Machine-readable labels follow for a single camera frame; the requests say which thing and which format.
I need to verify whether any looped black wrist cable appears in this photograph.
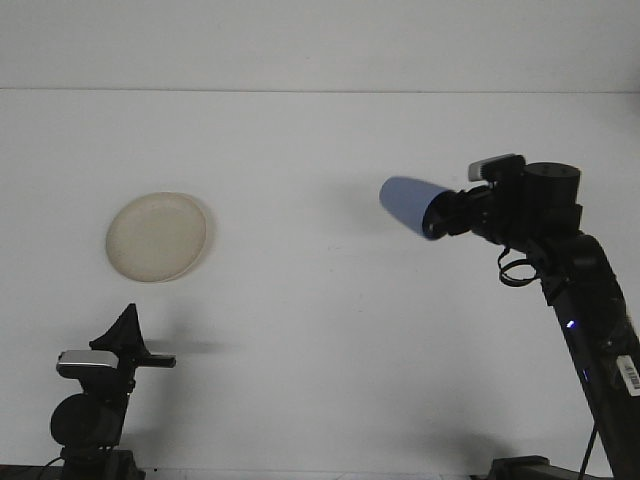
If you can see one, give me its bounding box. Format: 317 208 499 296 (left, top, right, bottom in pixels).
496 245 540 289

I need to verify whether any pale round plate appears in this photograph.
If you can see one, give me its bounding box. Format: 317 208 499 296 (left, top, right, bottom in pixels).
104 192 208 284

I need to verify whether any pale blue cup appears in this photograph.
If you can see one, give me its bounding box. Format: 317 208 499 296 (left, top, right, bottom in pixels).
378 175 454 243

